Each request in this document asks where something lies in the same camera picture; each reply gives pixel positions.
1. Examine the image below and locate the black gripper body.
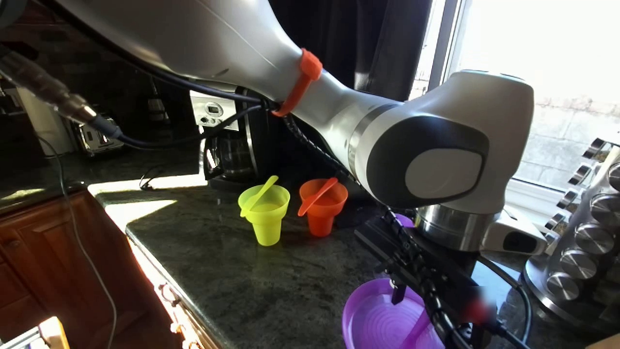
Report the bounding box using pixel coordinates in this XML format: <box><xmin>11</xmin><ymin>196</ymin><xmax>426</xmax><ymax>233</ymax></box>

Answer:
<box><xmin>352</xmin><ymin>215</ymin><xmax>519</xmax><ymax>349</ymax></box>

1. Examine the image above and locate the purple plastic plate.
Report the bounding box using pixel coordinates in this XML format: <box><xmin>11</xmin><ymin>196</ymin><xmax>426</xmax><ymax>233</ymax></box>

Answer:
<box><xmin>338</xmin><ymin>277</ymin><xmax>447</xmax><ymax>349</ymax></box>

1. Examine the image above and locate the orange plastic cup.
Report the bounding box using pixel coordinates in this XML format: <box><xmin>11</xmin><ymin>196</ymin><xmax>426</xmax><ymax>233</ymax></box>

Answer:
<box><xmin>296</xmin><ymin>178</ymin><xmax>350</xmax><ymax>238</ymax></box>

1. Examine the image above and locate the orange plastic spoon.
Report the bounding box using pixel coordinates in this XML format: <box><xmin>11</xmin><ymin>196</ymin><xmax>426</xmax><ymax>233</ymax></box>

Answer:
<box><xmin>296</xmin><ymin>176</ymin><xmax>340</xmax><ymax>219</ymax></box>

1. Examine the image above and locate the yellow-green plastic cup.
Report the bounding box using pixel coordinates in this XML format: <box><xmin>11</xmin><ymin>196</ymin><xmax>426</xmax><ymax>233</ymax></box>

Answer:
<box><xmin>236</xmin><ymin>182</ymin><xmax>292</xmax><ymax>248</ymax></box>

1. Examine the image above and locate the yellow-green plastic spoon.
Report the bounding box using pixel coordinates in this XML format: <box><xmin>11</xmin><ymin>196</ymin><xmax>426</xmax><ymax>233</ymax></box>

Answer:
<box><xmin>238</xmin><ymin>172</ymin><xmax>280</xmax><ymax>219</ymax></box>

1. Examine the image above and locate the stainless steel coffee maker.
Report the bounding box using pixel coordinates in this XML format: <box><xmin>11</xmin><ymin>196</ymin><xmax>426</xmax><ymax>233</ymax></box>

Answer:
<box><xmin>187</xmin><ymin>87</ymin><xmax>272</xmax><ymax>190</ymax></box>

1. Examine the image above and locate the dark curtain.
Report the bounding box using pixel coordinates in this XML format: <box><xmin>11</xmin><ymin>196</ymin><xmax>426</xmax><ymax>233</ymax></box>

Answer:
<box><xmin>267</xmin><ymin>0</ymin><xmax>433</xmax><ymax>103</ymax></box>

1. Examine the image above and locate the bright window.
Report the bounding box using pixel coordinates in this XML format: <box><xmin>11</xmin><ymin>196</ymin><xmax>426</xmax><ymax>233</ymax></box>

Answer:
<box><xmin>427</xmin><ymin>0</ymin><xmax>620</xmax><ymax>209</ymax></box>

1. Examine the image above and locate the chrome toaster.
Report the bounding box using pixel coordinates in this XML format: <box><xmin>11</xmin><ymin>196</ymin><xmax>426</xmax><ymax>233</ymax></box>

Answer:
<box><xmin>65</xmin><ymin>109</ymin><xmax>127</xmax><ymax>159</ymax></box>

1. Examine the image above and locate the brown wooden cabinet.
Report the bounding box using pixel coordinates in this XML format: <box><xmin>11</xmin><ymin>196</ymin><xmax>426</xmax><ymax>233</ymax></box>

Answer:
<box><xmin>0</xmin><ymin>190</ymin><xmax>220</xmax><ymax>349</ymax></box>

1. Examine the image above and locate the pale wooden board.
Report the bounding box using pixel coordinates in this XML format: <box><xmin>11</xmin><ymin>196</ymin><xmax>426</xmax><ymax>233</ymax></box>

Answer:
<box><xmin>0</xmin><ymin>314</ymin><xmax>71</xmax><ymax>349</ymax></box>

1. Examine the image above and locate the white cylindrical container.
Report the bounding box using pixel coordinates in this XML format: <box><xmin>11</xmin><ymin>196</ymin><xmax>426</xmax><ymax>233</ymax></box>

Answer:
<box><xmin>15</xmin><ymin>83</ymin><xmax>75</xmax><ymax>157</ymax></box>

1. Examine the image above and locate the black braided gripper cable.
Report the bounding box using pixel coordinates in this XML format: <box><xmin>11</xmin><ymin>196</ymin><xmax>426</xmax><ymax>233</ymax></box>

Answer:
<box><xmin>280</xmin><ymin>114</ymin><xmax>389</xmax><ymax>225</ymax></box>

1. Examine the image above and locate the orange cable clip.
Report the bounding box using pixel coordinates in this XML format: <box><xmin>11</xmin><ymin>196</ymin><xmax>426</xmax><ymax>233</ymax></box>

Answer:
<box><xmin>269</xmin><ymin>46</ymin><xmax>325</xmax><ymax>120</ymax></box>

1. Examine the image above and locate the thin white cable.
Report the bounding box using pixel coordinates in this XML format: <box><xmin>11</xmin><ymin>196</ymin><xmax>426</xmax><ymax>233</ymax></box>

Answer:
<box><xmin>36</xmin><ymin>134</ymin><xmax>121</xmax><ymax>349</ymax></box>

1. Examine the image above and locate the black cable with metal connector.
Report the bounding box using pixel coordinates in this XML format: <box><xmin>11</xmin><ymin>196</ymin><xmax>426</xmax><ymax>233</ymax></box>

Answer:
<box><xmin>0</xmin><ymin>45</ymin><xmax>286</xmax><ymax>151</ymax></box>

